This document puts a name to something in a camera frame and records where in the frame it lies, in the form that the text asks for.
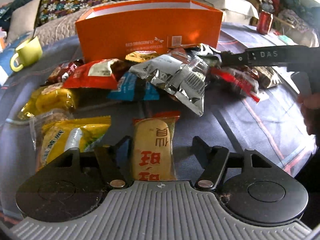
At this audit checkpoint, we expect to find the blue printed tablecloth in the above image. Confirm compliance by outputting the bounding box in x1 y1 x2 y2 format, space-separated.
0 22 320 233

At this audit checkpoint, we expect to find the green mug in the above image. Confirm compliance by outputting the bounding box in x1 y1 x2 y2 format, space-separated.
9 36 44 73

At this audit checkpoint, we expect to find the orange yellow snack packet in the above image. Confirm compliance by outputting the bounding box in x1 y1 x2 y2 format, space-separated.
124 48 158 63

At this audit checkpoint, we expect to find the silver foil snack packet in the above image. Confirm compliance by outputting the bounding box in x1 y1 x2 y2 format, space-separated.
128 52 210 117

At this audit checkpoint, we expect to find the red striped snack packet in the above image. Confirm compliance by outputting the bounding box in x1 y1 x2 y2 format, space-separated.
209 66 268 103

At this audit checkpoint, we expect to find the red soda can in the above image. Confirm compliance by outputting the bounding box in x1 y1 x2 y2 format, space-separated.
257 10 275 35

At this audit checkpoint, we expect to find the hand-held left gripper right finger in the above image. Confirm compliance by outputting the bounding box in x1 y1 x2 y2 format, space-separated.
192 135 273 190

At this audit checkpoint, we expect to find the blue plastic bag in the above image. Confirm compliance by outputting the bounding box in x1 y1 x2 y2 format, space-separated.
0 51 16 78

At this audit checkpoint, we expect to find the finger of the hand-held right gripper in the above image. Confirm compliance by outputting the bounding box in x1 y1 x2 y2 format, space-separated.
220 50 248 66

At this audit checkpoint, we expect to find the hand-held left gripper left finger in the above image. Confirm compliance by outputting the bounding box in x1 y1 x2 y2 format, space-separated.
54 135 133 189

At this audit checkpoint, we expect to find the orange cardboard box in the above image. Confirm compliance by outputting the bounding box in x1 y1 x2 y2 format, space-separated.
75 0 224 63

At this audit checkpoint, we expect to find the dark brown snack packet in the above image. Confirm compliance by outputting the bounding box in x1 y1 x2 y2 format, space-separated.
44 60 85 85

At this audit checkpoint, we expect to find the brown orange snack packet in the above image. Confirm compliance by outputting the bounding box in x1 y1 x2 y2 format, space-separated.
166 43 203 58

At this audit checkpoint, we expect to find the beige quilted sofa cover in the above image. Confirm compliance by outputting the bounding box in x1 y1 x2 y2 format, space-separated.
33 7 101 40

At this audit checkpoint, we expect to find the black foil snack packet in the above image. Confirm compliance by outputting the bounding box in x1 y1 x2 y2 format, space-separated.
197 43 223 65

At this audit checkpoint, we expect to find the blue snack packet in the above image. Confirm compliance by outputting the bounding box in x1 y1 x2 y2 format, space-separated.
107 71 161 102

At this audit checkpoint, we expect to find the yellow green snack packet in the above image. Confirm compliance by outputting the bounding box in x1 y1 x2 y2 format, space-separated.
29 109 112 167

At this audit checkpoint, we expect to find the person's right hand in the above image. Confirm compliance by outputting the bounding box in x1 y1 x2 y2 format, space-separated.
297 91 320 155

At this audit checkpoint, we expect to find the beige biscuit packet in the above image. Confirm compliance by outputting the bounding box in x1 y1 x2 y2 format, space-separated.
132 111 181 182

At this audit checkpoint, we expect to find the brown gold snack packet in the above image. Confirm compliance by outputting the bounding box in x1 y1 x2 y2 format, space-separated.
250 66 282 89

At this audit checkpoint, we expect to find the grey pillow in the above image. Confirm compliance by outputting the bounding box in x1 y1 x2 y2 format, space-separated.
6 0 42 43

